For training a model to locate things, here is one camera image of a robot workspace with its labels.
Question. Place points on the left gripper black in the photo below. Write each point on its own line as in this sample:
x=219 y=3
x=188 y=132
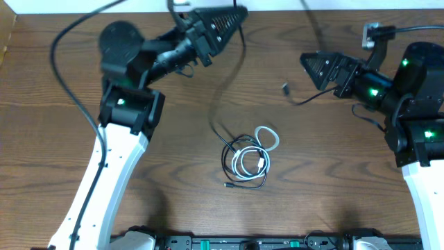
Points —
x=204 y=47

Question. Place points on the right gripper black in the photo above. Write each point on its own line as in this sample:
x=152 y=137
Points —
x=352 y=67

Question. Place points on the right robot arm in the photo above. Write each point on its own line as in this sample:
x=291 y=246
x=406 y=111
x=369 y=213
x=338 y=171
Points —
x=413 y=126

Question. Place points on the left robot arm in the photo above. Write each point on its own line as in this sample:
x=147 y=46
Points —
x=130 y=111

